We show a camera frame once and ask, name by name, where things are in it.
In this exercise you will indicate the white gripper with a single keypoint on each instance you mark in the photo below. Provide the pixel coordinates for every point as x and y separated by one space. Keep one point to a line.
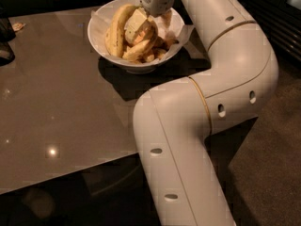
155 4

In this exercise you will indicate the white ceramic bowl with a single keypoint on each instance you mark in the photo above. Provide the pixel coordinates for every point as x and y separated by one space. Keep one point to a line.
113 6

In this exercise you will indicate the small crumpled wrapper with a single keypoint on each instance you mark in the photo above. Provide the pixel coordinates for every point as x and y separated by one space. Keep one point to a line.
18 26

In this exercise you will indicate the black mesh object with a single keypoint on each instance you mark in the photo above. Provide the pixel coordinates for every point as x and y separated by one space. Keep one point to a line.
6 35

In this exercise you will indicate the curved yellow banana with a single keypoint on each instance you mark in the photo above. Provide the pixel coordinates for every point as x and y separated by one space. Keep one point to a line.
135 52

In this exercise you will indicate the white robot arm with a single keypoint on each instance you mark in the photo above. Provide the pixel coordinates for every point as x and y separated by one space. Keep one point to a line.
172 121

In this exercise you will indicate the small orange banana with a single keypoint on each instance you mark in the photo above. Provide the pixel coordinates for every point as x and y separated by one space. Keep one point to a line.
164 44
143 36

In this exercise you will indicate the small orange banana right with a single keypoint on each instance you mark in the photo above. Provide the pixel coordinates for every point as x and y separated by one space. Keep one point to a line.
164 44

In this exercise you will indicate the large yellow banana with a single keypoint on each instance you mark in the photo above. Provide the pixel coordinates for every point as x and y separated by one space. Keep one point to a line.
114 37

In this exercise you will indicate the white paper bowl liner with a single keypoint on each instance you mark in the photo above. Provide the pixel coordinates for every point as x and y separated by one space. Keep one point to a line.
178 30

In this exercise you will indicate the dark radiator grille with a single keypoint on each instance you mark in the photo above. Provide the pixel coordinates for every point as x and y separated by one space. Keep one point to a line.
281 21

